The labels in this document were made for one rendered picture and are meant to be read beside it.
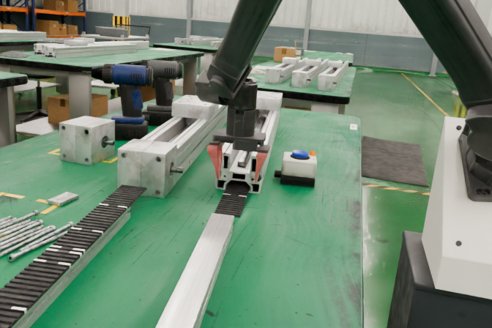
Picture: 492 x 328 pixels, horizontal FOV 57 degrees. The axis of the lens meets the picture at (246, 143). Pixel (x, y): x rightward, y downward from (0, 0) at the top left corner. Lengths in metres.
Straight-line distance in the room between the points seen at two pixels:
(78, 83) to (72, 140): 2.29
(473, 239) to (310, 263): 0.24
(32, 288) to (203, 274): 0.21
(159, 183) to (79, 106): 2.57
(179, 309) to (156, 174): 0.42
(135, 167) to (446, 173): 0.58
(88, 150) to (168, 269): 0.52
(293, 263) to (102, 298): 0.29
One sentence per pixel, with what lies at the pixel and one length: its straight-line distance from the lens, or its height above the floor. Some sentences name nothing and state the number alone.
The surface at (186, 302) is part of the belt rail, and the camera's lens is 0.58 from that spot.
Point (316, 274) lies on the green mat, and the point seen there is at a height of 0.78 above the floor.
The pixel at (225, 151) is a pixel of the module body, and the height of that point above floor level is 0.86.
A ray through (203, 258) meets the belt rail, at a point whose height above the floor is 0.81.
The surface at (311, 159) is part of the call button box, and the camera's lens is 1.09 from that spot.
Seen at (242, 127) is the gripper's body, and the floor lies 0.94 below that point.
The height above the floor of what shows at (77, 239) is 0.81.
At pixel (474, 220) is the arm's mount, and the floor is 0.88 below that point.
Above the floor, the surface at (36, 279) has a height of 0.81.
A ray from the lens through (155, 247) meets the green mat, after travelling 0.77.
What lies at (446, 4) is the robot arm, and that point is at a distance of 0.56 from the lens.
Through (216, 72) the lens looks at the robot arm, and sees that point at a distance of 0.83.
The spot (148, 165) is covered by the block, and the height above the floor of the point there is 0.85.
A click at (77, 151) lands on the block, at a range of 1.17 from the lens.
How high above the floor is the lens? 1.14
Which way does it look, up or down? 15 degrees down
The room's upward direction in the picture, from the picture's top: 5 degrees clockwise
